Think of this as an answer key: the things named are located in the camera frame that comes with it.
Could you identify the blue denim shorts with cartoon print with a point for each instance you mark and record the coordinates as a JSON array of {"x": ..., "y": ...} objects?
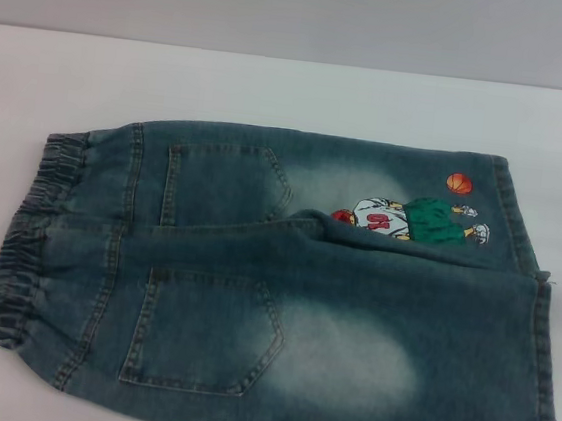
[{"x": 349, "y": 328}]

